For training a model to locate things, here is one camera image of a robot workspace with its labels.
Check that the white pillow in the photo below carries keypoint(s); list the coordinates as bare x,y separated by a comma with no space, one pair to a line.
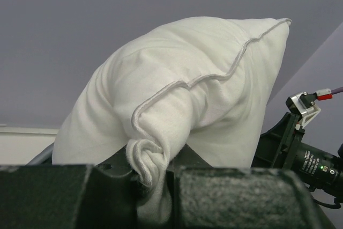
200,81

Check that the grey pillowcase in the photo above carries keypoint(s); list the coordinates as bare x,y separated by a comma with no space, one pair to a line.
44,157

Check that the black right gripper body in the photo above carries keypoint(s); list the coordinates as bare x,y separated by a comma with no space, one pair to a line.
277,147

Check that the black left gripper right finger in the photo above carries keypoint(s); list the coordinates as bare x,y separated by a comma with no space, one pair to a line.
208,197

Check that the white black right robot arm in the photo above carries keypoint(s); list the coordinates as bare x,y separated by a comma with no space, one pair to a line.
320,170

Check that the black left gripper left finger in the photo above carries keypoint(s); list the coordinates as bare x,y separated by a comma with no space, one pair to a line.
69,196

